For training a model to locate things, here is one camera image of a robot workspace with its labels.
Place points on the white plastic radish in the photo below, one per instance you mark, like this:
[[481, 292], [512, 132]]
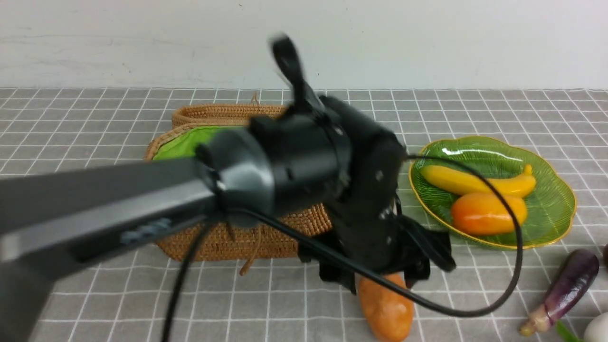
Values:
[[596, 331]]

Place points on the purple plastic eggplant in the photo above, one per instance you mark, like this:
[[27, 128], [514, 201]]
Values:
[[575, 276]]

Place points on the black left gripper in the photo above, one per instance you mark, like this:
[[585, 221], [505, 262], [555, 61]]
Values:
[[368, 226]]

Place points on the green glass plate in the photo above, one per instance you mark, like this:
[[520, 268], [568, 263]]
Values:
[[551, 205]]

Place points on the woven rattan basket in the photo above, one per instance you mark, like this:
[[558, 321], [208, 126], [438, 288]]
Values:
[[196, 124]]

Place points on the yellow plastic banana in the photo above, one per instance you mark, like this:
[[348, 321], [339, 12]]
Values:
[[461, 183]]

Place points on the orange plastic mango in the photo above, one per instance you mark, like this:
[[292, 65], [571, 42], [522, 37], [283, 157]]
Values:
[[481, 214]]

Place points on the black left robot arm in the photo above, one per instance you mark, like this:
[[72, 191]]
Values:
[[322, 173]]

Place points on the grey checked tablecloth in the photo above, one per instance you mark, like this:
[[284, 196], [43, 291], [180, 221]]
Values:
[[282, 300]]

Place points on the brown plastic potato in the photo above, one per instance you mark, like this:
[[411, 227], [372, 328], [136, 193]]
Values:
[[388, 315]]

